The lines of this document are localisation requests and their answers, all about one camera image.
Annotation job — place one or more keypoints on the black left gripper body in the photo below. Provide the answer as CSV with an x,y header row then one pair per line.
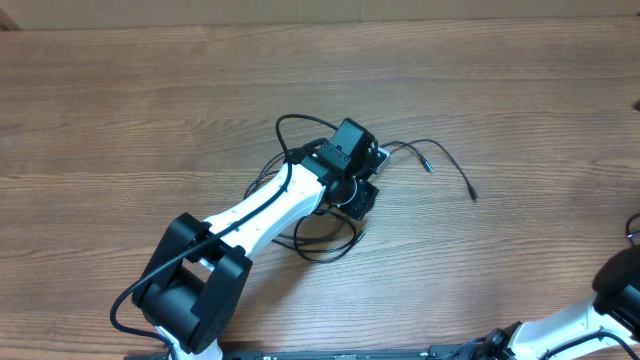
x,y
367,201

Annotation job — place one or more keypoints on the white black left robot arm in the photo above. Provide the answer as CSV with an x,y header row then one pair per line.
x,y
192,284

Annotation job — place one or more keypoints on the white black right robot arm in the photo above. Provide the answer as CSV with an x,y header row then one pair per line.
x,y
608,318

